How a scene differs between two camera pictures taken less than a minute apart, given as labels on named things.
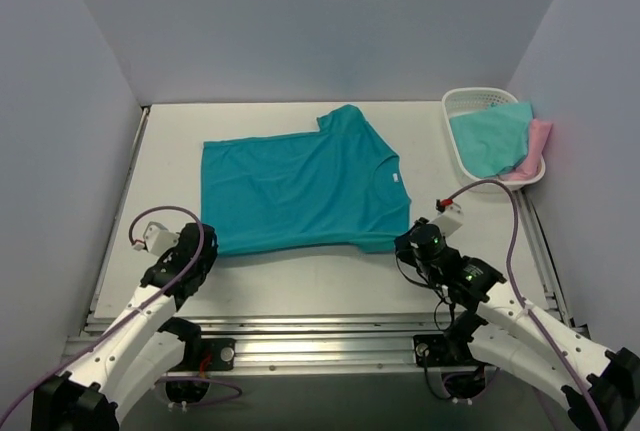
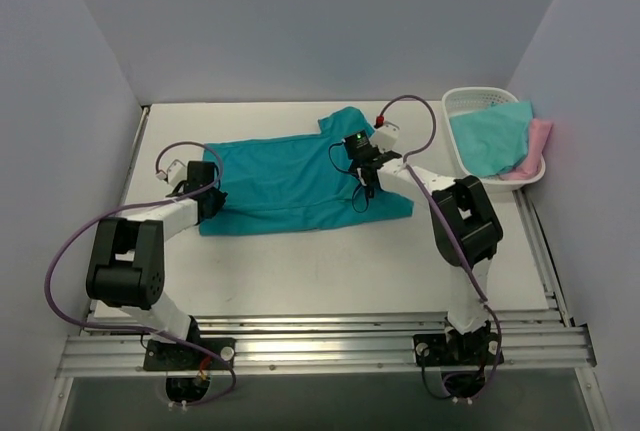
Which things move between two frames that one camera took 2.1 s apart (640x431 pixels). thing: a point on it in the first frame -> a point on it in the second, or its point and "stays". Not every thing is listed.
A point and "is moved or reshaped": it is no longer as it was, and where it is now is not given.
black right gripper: [407, 240] -> [368, 169]
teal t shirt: [339, 186] is moved or reshaped
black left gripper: [201, 246] -> [215, 196]
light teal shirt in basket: [493, 140] stays
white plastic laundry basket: [461, 100] stays
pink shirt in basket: [538, 133] stays
